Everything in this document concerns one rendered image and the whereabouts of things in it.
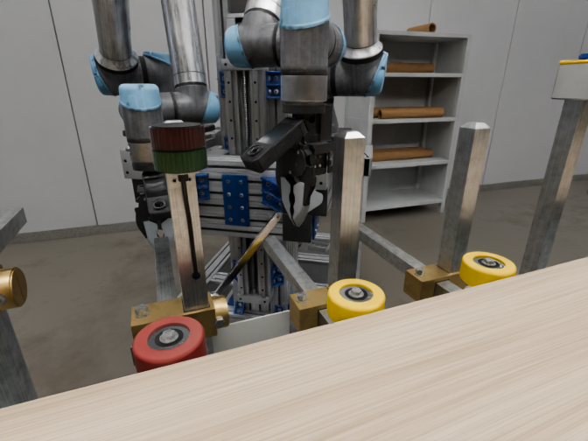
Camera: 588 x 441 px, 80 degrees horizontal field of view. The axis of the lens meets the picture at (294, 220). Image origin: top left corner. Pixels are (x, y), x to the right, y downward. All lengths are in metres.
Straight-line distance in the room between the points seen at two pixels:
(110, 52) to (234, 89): 0.37
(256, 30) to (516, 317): 0.61
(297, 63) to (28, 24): 2.76
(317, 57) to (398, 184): 3.35
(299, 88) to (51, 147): 2.79
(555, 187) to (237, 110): 0.92
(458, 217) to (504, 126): 3.94
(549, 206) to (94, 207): 3.03
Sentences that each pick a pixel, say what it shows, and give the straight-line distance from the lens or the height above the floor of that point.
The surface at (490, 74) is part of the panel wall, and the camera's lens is 4.38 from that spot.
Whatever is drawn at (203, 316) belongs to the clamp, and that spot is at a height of 0.86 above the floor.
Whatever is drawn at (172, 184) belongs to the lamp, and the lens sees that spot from 0.47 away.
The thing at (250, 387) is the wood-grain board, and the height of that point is 0.90.
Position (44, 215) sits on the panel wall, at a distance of 3.40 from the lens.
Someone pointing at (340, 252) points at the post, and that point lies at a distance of 0.59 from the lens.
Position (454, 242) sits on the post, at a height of 0.90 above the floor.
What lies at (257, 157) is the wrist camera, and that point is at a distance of 0.54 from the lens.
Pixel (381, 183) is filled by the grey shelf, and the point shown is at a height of 0.22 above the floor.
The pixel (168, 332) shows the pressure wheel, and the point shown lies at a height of 0.91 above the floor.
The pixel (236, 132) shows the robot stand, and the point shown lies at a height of 1.02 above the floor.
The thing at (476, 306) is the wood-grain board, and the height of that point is 0.90.
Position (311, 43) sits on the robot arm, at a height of 1.23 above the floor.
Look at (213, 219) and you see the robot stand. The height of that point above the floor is 0.74.
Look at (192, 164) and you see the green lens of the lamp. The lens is 0.41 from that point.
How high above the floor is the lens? 1.18
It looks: 21 degrees down
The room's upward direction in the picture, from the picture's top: straight up
